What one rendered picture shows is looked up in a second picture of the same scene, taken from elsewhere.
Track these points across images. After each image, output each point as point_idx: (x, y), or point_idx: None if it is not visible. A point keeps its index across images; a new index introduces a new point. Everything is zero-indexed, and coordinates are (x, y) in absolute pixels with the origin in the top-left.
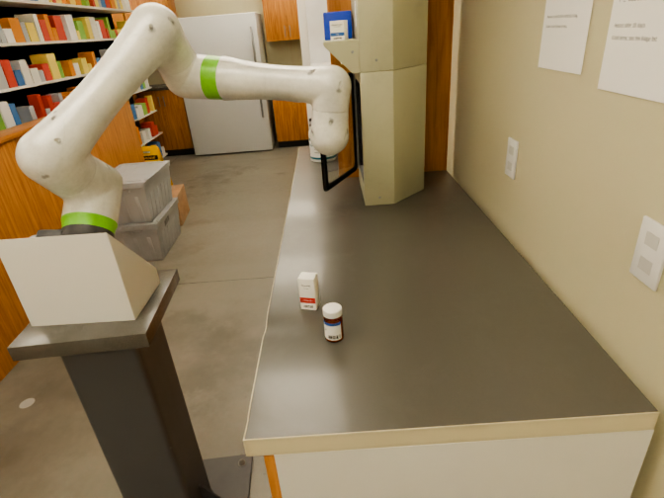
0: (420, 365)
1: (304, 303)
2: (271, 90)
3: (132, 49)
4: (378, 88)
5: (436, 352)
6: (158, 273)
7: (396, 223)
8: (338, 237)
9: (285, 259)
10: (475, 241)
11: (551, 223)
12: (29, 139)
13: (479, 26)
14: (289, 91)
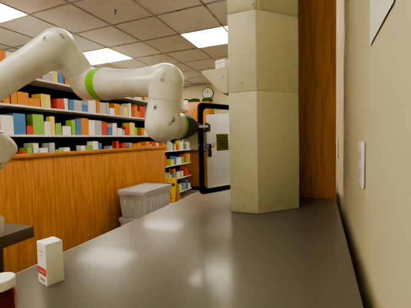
0: None
1: (40, 275)
2: (122, 85)
3: (26, 50)
4: (243, 105)
5: None
6: (18, 226)
7: (240, 228)
8: (174, 228)
9: (107, 235)
10: (307, 259)
11: (388, 239)
12: None
13: (348, 60)
14: (131, 85)
